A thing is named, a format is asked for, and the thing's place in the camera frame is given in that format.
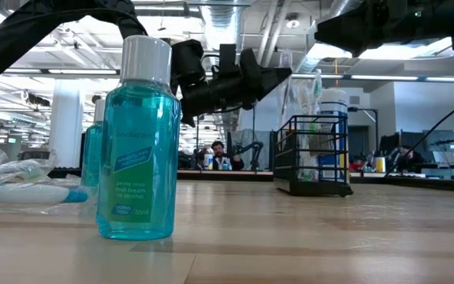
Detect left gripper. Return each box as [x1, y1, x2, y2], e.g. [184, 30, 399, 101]
[170, 38, 293, 128]

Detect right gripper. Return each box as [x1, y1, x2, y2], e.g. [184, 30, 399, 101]
[314, 0, 454, 58]

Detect teal mouthwash bottle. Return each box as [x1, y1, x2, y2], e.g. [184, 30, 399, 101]
[95, 35, 182, 241]
[80, 98, 107, 189]

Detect white toothbrush blue bristles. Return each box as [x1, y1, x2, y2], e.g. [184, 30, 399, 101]
[296, 77, 314, 181]

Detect white wipes canister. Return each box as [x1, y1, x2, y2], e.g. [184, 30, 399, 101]
[319, 88, 350, 183]

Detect person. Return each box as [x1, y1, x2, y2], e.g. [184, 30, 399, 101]
[210, 140, 246, 172]
[392, 144, 426, 173]
[348, 157, 366, 173]

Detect dark computer monitor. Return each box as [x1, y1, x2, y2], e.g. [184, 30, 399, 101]
[378, 132, 402, 162]

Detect wide computer monitor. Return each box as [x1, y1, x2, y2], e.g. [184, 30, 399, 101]
[401, 129, 454, 166]

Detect white building column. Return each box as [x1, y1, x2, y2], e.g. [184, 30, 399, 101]
[48, 87, 85, 169]

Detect ribbed silver ventilation duct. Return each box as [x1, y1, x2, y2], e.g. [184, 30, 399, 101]
[199, 0, 248, 133]

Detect black wire rack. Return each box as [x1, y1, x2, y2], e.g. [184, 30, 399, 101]
[271, 114, 355, 198]

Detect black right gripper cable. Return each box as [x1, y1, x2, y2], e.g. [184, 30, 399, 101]
[383, 88, 454, 177]

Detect black table frame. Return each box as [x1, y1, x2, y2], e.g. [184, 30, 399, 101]
[52, 166, 454, 195]

